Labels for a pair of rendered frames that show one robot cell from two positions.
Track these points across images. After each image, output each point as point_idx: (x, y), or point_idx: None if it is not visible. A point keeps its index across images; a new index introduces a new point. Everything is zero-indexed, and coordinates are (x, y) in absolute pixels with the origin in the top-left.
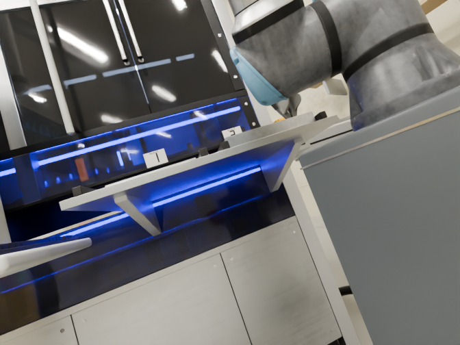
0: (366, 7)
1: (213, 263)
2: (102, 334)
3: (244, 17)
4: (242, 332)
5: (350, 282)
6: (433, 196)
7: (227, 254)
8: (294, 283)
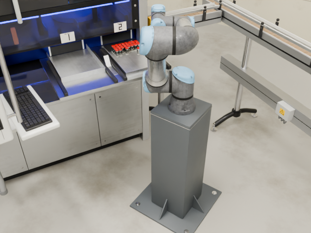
0: (179, 89)
1: (89, 98)
2: None
3: (150, 82)
4: (96, 128)
5: (151, 137)
6: (170, 132)
7: (98, 94)
8: (128, 110)
